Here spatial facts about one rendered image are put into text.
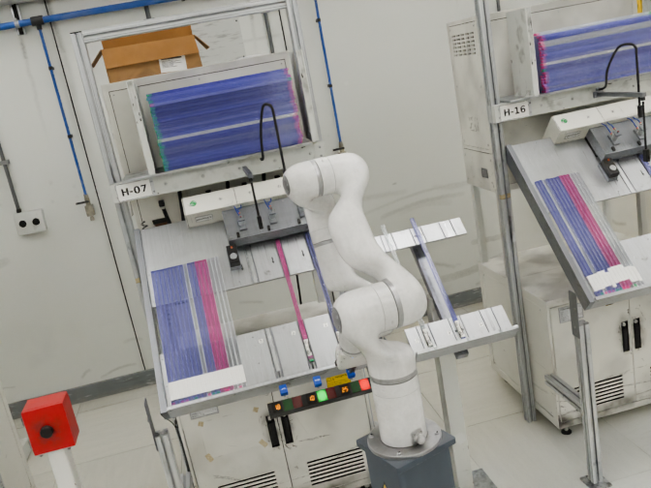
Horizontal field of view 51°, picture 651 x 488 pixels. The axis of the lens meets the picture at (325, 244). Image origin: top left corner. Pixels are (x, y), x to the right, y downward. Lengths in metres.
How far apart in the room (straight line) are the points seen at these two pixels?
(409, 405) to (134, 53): 1.73
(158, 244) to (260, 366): 0.61
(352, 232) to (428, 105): 2.58
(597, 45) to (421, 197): 1.72
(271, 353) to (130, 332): 2.06
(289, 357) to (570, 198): 1.20
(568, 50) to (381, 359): 1.59
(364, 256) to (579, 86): 1.44
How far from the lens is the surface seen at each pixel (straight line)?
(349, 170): 1.79
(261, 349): 2.27
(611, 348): 3.01
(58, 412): 2.39
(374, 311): 1.61
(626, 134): 2.92
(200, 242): 2.51
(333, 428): 2.68
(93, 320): 4.22
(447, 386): 2.52
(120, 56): 2.81
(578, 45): 2.86
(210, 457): 2.66
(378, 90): 4.12
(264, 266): 2.42
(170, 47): 2.81
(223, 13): 2.54
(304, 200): 1.79
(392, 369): 1.68
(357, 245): 1.68
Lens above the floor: 1.65
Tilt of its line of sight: 15 degrees down
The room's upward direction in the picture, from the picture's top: 11 degrees counter-clockwise
